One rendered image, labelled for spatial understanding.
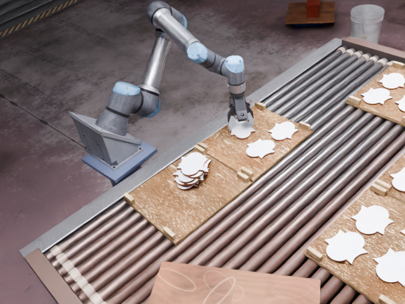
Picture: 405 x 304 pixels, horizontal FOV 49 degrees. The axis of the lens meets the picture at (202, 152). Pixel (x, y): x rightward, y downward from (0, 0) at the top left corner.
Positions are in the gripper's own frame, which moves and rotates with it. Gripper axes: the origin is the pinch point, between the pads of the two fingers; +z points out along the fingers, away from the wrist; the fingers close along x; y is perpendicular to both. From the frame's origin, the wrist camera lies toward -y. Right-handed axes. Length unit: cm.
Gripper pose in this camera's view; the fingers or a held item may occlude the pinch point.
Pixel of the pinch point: (241, 128)
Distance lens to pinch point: 205.7
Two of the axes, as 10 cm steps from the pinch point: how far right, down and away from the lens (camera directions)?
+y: -1.1, -6.4, 7.6
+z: 1.3, 7.5, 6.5
